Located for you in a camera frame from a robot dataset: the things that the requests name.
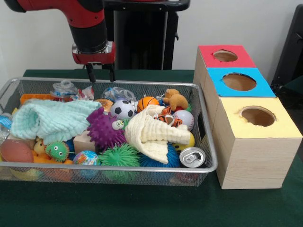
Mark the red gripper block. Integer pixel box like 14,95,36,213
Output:
72,42,116,83

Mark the pale yellow cloth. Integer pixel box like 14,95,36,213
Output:
125,105,191,164

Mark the tiger plush toy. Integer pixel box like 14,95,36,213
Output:
156,106,183,128

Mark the clear mesh bin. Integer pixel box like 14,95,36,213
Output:
0,77,219,187

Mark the small soccer ball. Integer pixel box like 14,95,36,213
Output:
110,98,136,120

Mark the small orange basketball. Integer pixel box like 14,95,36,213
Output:
137,96,160,112

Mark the purple spiky ball with eyes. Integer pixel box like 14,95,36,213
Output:
87,106,131,151

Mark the mint green cloth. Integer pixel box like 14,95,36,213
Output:
9,98,102,145

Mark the orange bear plush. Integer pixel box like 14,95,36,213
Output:
162,89,189,112

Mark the large green spiky ball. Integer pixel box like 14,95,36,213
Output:
98,143,142,184

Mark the white ball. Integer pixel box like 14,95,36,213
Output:
173,109,195,131

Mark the silver drink can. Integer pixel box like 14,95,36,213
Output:
179,147,207,169

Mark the dark green table cloth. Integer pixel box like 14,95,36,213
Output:
0,69,303,227

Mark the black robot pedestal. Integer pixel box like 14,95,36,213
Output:
103,0,191,70

